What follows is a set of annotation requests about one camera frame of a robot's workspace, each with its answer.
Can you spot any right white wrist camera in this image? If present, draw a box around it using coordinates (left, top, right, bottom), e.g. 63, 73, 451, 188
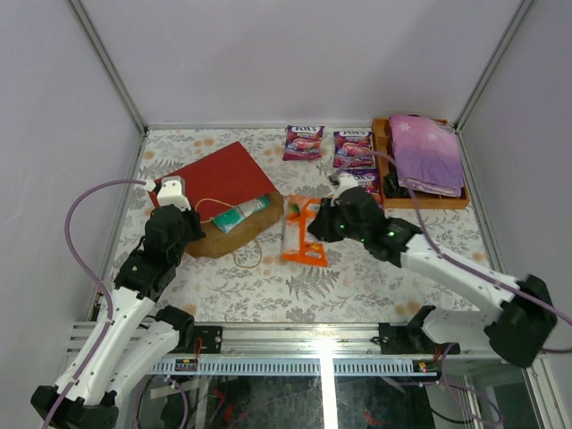
329, 172, 358, 199

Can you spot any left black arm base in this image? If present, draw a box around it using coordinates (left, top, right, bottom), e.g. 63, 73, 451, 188
172, 325, 223, 355

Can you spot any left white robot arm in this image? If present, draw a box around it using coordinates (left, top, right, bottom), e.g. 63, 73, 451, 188
30, 205, 205, 428

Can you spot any wooden compartment tray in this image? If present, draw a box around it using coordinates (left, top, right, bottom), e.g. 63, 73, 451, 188
371, 117, 470, 210

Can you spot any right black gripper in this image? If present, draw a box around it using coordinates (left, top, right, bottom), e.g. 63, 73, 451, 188
307, 198, 368, 244

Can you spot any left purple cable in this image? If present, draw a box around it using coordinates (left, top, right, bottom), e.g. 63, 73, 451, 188
42, 179, 189, 429

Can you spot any green snack package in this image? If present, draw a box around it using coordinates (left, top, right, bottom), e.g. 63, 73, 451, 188
213, 196, 270, 233

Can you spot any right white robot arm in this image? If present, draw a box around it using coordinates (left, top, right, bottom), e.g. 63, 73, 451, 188
307, 187, 557, 368

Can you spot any purple star cloth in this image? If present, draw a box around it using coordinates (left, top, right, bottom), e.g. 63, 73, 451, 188
390, 115, 464, 198

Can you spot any floral table mat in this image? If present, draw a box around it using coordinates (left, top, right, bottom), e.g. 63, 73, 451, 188
97, 126, 509, 324

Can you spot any purple candy bag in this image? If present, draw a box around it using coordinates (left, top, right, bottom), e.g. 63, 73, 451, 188
282, 125, 324, 161
332, 130, 374, 168
344, 168, 383, 207

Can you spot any red paper bag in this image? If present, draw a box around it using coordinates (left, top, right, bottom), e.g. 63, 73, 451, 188
155, 141, 284, 258

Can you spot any black item in tray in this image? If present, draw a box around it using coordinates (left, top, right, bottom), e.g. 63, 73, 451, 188
383, 172, 410, 199

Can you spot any aluminium front rail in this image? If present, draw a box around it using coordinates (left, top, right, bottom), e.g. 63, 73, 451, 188
66, 320, 549, 358

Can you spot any blue slotted cable duct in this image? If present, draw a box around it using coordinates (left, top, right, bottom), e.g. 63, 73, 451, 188
148, 357, 437, 377

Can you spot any orange snack package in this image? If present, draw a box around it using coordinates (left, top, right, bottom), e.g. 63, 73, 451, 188
282, 194, 328, 267

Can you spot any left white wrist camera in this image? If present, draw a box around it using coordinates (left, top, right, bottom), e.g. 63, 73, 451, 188
144, 175, 192, 211

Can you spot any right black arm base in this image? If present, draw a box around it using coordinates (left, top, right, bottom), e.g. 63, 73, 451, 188
378, 323, 460, 355

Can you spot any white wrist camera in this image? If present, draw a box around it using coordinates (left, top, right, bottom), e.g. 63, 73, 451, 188
329, 172, 358, 199
144, 175, 192, 211

